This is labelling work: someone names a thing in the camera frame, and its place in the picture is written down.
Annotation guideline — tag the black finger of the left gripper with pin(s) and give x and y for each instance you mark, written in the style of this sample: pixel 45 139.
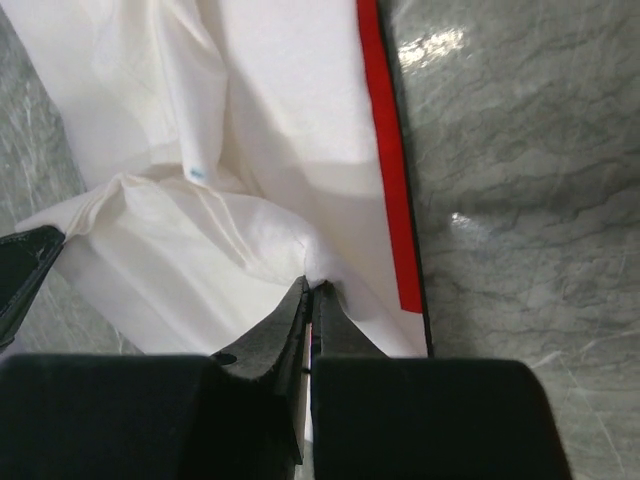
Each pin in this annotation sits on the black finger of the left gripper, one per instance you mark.
pixel 26 259

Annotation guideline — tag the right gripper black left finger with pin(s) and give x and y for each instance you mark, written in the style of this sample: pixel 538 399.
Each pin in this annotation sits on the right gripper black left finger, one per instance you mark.
pixel 236 414

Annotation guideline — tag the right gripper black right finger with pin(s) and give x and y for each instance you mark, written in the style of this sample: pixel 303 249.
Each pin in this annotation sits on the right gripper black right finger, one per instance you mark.
pixel 377 417

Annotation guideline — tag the white t shirt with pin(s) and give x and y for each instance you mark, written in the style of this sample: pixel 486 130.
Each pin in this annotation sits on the white t shirt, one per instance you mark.
pixel 227 148

